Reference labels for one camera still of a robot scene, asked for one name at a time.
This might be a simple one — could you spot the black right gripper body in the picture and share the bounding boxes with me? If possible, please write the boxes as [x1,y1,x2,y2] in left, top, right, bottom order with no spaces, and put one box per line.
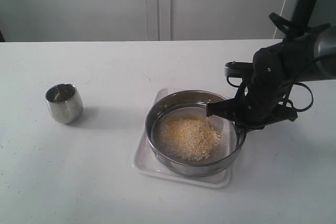
[235,42,314,126]

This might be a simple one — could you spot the yellow and white grains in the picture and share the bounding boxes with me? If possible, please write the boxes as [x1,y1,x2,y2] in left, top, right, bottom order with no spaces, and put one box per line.
[159,116,221,162]

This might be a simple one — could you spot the round metal sieve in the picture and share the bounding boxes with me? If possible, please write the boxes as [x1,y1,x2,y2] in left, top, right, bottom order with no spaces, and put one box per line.
[145,90,246,177]

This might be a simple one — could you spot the stainless steel cup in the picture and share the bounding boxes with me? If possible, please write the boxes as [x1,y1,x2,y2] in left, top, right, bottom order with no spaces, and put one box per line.
[45,83,83,124]

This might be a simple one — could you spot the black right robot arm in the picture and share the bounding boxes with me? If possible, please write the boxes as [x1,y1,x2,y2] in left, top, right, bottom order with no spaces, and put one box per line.
[206,0,335,130]

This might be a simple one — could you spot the white square tray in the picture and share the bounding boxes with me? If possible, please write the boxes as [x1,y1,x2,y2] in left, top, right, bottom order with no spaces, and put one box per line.
[132,89,245,188]

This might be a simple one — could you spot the white cabinet doors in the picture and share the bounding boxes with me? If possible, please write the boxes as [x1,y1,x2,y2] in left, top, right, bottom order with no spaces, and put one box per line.
[1,0,297,42]

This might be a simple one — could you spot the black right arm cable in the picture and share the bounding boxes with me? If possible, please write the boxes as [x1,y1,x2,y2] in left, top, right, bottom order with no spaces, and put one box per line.
[227,76,314,122]

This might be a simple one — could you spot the dark right wrist camera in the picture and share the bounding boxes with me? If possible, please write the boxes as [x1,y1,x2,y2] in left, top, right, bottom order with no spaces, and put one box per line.
[225,61,254,79]

